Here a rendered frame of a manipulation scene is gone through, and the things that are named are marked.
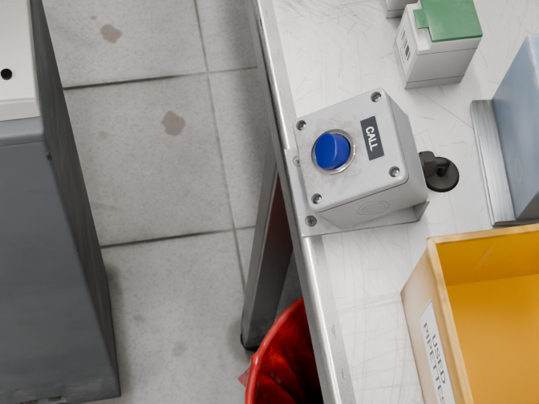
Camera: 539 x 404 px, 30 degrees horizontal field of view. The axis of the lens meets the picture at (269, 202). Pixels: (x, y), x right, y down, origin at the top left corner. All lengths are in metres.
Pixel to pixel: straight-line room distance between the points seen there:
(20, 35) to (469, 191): 0.35
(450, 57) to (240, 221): 0.96
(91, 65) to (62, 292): 0.79
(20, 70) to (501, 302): 0.38
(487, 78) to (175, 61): 1.06
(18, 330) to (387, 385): 0.60
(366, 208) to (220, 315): 0.94
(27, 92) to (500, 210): 0.35
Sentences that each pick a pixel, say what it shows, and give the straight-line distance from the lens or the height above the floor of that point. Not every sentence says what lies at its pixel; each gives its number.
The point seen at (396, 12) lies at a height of 0.88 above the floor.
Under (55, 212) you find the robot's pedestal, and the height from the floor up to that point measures 0.73.
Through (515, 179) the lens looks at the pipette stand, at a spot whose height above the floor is 0.90.
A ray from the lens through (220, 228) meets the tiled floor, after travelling 1.66.
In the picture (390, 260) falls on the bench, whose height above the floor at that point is 0.88.
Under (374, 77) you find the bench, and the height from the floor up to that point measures 0.88.
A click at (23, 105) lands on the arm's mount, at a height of 0.89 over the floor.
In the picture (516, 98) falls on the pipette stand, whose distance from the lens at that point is 0.73.
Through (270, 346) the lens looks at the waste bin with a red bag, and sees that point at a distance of 1.15.
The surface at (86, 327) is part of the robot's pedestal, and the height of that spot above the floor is 0.38.
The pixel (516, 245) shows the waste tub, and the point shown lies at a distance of 0.66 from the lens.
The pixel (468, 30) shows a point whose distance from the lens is 0.74.
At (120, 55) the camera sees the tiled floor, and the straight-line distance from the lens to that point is 1.81.
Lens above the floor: 1.54
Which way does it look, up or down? 66 degrees down
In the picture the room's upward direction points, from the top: 10 degrees clockwise
